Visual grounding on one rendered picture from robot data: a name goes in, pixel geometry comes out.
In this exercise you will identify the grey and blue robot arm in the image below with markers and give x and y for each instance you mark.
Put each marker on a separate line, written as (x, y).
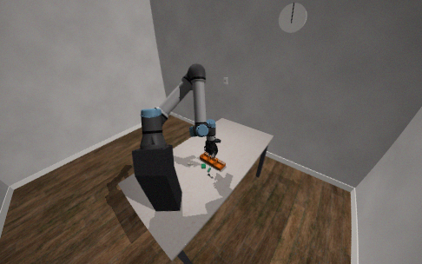
(151, 118)

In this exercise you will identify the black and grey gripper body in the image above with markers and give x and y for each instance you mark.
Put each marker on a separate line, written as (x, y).
(210, 147)

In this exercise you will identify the orange bin rack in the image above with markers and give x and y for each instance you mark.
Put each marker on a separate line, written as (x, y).
(216, 163)

